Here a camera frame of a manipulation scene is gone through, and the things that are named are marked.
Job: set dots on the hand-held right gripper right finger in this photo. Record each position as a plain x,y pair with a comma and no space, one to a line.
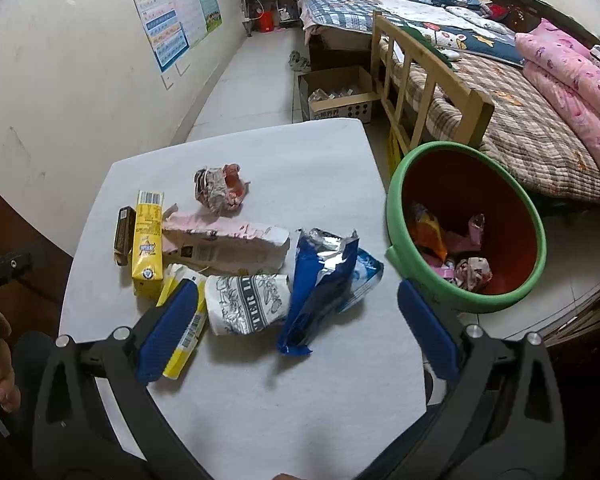
427,332

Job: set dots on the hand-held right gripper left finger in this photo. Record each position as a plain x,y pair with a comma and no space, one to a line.
167,332

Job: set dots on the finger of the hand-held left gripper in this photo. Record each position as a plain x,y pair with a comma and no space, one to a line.
10,267

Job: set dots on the yellow box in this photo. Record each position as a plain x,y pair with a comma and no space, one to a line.
190,342

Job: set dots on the grey printed paper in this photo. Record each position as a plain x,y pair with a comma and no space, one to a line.
475,274

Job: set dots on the white black-printed paper bag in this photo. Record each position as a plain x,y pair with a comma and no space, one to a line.
245,305

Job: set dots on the yellow drink carton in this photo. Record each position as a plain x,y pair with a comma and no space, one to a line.
147,245

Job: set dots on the orange silver snack wrapper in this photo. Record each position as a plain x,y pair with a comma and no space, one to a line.
430,232

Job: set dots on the small brown box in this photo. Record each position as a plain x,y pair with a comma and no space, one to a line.
125,235

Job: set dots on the pink white long carton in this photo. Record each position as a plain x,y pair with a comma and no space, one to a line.
230,242

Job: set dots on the purple foil wrapper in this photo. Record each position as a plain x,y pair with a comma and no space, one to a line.
476,230

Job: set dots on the blue foil bag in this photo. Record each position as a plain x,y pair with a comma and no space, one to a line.
325,280

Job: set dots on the red printed paper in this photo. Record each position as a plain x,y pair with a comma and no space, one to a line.
220,190

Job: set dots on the green-rimmed red bin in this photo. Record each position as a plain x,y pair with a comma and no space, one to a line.
460,180

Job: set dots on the person's left hand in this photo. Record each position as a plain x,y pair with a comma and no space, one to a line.
2,360

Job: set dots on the person's right hand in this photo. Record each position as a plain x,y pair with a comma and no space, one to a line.
287,476

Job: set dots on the brown wooden door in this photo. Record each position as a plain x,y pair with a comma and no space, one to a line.
10,220

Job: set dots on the person's left leg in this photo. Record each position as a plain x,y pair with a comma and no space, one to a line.
30,370

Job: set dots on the dark wooden cabinet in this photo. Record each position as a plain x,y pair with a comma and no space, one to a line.
590,385

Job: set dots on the wooden bed with bedding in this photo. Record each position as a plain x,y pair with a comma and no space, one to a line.
530,130

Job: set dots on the cardboard box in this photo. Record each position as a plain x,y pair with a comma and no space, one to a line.
340,105

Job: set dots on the white remote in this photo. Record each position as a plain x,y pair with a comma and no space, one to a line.
449,54

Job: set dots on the pink floral quilt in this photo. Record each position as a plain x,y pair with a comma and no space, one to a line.
570,80

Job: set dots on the grey shoes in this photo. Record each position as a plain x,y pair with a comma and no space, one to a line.
299,61

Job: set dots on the cartoon print blanket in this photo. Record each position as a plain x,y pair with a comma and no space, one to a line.
460,32

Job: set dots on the red bucket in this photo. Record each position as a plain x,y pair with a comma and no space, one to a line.
266,21

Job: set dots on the blue plaid bedspread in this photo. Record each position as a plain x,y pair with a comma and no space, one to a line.
340,10

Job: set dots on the dark wooden headboard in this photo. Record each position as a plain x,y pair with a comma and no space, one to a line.
540,10

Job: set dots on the white wall note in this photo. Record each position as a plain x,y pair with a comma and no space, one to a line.
182,67
169,80

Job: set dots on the light wooden bed frame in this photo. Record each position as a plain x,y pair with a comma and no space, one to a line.
430,67

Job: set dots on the blue wall poster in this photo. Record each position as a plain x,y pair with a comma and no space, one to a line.
157,20

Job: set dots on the pale wall poster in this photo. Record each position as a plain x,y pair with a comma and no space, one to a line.
187,5

